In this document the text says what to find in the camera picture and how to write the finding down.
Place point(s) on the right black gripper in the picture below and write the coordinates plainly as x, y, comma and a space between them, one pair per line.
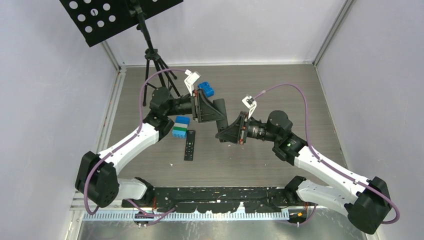
235, 131

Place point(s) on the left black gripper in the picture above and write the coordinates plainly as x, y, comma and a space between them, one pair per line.
202, 110

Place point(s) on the black remote control back up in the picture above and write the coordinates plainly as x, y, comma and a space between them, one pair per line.
220, 106

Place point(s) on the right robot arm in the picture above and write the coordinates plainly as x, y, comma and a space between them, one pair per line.
365, 202

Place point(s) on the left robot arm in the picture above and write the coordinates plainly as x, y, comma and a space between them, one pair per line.
97, 177

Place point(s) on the black remote with buttons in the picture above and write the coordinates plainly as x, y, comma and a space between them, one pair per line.
189, 145

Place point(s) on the blue toy car block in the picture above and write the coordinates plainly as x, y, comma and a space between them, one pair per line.
207, 89

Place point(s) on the blue green white block stack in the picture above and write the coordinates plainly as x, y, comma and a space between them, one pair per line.
180, 127

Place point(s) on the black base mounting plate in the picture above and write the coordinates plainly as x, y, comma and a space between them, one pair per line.
218, 200

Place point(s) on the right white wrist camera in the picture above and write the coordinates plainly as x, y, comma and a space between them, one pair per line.
250, 103

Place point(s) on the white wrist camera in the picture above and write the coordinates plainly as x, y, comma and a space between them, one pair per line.
190, 80
250, 103

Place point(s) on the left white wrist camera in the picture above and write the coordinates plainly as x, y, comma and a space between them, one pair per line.
190, 80

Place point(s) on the aluminium frame rail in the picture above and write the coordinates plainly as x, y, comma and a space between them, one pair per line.
127, 209

